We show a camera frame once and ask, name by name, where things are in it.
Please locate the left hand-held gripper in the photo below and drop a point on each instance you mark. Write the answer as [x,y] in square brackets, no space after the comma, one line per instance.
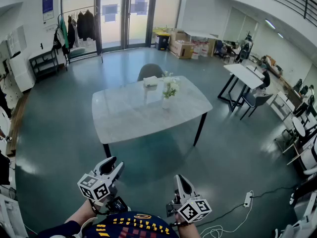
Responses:
[92,186]

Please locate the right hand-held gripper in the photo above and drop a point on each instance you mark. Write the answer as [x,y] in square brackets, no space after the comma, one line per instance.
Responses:
[194,209]

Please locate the white flowers bouquet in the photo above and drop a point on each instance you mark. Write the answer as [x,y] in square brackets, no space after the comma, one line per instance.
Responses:
[171,86]

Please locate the person's right forearm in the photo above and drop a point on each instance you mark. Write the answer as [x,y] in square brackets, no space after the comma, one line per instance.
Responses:
[188,229]

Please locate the person's left forearm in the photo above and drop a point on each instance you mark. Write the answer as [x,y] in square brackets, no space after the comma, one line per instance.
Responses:
[81,212]

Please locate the grey marble table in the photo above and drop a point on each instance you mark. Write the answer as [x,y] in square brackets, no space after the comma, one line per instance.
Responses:
[128,115]

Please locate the person's navy jersey torso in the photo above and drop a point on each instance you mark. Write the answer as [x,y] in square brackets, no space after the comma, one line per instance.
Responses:
[133,228]

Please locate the white power strip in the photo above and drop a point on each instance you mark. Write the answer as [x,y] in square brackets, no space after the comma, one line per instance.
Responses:
[248,199]

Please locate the white tissue box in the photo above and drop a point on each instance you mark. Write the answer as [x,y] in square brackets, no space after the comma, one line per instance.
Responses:
[150,80]

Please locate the grey shell chair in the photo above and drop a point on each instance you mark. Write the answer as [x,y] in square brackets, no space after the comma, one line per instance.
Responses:
[149,71]

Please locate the wooden step platform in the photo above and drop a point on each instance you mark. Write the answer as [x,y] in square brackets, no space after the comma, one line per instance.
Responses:
[17,123]

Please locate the white metal rack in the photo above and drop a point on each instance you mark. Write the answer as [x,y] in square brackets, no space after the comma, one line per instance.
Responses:
[10,217]

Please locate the blue grey chair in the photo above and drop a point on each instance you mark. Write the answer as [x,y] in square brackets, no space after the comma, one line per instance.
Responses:
[256,100]

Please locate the black metal shelf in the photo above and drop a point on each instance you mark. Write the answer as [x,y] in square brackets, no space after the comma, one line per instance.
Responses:
[44,63]

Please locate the white and black robot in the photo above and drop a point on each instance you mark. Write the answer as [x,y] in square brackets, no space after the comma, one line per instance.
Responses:
[309,155]

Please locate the white storage cabinet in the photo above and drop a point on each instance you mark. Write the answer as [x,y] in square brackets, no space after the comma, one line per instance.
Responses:
[22,71]

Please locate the clear water jug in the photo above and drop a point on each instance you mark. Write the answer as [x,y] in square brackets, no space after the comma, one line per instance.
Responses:
[205,49]
[195,52]

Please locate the black bin yellow lid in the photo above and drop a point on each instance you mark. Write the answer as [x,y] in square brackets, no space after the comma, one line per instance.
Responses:
[162,41]

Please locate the large cardboard box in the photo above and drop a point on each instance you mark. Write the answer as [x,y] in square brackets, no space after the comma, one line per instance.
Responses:
[182,49]

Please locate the black hanging bag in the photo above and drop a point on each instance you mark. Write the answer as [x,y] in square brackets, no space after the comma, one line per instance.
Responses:
[58,40]

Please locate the black metal clothes rack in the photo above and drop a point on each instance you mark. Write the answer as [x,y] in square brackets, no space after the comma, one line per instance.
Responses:
[97,28]

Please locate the black framed glass door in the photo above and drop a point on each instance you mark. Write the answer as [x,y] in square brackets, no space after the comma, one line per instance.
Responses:
[114,26]

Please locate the green hanging garment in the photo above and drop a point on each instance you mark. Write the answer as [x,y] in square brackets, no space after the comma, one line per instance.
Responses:
[64,31]

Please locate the black hanging coat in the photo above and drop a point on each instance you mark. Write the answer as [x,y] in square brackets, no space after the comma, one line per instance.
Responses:
[86,25]

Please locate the small cardboard box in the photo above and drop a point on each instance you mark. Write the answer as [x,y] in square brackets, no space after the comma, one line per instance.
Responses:
[179,36]

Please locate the white flat panel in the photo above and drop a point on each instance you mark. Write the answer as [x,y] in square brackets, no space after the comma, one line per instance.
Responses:
[200,35]

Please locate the blurred paper notice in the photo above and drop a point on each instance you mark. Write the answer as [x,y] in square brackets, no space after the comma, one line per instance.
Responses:
[109,12]
[139,6]

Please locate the long ceiling light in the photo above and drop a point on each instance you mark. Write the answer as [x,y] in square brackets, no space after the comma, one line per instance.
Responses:
[270,23]
[280,35]

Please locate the black camera module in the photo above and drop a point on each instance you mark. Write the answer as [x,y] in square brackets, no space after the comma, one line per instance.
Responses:
[118,204]

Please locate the white desk black frame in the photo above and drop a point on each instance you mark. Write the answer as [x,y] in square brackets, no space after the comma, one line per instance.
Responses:
[244,74]

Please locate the white wall board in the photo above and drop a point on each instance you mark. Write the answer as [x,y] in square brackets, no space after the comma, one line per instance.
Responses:
[16,40]

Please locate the blue and white wall poster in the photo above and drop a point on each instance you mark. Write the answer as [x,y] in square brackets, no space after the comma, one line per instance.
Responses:
[47,4]

